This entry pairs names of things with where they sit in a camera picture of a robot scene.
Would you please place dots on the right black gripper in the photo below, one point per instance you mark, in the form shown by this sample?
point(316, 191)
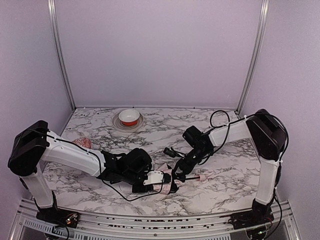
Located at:
point(185, 165)

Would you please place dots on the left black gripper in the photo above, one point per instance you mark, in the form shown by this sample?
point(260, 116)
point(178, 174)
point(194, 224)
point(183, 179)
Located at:
point(138, 185)

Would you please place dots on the pink and black umbrella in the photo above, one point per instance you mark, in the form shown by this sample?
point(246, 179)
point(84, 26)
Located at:
point(173, 182)

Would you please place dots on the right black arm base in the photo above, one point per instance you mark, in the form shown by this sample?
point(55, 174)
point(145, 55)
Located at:
point(247, 219)

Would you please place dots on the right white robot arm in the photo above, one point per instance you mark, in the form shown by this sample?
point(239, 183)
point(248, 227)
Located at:
point(238, 163)

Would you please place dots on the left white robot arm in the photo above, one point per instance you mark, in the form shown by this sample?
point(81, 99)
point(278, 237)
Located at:
point(37, 143)

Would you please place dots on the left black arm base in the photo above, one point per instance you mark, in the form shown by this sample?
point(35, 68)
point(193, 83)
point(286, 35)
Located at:
point(63, 218)

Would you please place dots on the grey round plate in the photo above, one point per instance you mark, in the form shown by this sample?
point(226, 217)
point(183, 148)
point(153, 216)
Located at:
point(121, 128)

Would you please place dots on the red and white bowl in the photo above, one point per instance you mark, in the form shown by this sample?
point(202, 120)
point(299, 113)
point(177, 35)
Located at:
point(129, 117)

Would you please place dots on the red patterned round pouch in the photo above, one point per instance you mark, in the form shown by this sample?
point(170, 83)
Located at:
point(83, 142)

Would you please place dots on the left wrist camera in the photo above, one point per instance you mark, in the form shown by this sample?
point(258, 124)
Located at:
point(153, 177)

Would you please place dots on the aluminium front rail frame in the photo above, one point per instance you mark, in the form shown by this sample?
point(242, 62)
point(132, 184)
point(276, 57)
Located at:
point(100, 226)

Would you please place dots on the right aluminium corner post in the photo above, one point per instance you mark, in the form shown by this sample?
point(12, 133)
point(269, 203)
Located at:
point(258, 42)

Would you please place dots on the aluminium corner post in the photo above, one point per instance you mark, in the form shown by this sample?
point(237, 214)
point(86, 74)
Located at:
point(59, 52)
point(258, 42)

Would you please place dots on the left aluminium corner post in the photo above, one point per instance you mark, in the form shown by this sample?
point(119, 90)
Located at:
point(59, 52)

